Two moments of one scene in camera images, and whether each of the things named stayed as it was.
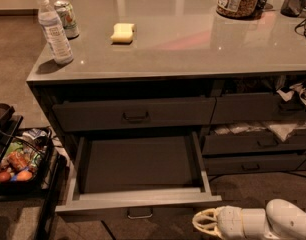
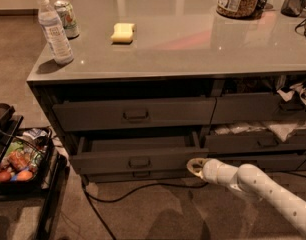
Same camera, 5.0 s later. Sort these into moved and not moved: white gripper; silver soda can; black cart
Moved: white gripper
Not moved: silver soda can; black cart
